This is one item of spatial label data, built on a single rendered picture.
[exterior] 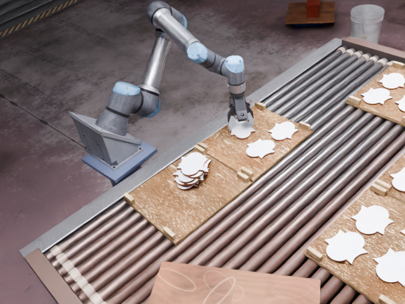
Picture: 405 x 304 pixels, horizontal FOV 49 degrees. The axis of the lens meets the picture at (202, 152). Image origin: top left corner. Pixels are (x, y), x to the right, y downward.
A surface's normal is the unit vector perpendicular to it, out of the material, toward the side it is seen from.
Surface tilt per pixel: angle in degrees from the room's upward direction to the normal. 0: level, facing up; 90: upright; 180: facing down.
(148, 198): 0
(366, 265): 0
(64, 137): 0
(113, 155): 90
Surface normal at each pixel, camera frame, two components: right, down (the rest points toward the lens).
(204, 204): -0.14, -0.75
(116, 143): 0.71, 0.38
